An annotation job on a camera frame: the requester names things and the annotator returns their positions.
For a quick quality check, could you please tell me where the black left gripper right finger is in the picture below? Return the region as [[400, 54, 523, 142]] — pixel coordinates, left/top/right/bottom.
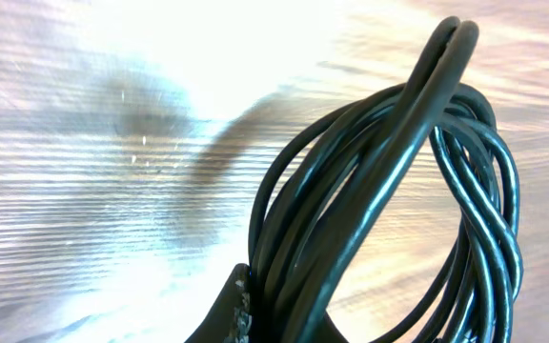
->
[[319, 313, 349, 343]]

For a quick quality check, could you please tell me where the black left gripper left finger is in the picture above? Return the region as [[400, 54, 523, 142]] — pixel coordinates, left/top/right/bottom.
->
[[186, 263, 252, 343]]

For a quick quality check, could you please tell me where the black usb cable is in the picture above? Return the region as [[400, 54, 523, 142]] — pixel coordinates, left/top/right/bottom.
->
[[247, 15, 524, 343]]

